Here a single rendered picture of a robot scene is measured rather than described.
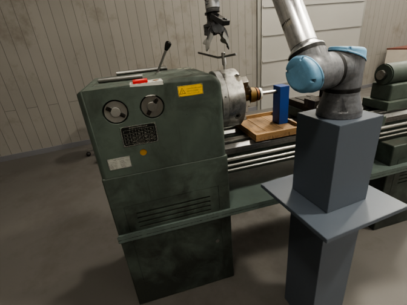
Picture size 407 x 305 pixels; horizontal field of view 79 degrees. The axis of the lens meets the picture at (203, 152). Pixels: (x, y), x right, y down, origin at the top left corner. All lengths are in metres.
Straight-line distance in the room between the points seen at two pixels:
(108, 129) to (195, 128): 0.38
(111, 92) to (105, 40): 3.21
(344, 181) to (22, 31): 4.13
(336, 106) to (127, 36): 3.67
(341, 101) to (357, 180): 0.32
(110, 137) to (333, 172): 0.88
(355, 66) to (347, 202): 0.51
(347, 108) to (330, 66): 0.17
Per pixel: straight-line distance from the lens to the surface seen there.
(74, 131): 4.46
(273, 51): 5.16
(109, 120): 1.10
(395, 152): 1.97
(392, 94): 2.02
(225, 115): 1.27
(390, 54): 7.19
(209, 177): 1.25
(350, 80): 0.96
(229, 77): 1.31
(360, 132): 1.00
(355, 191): 1.12
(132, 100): 1.07
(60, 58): 4.29
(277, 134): 1.41
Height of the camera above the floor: 1.39
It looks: 25 degrees down
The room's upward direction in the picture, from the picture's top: 6 degrees counter-clockwise
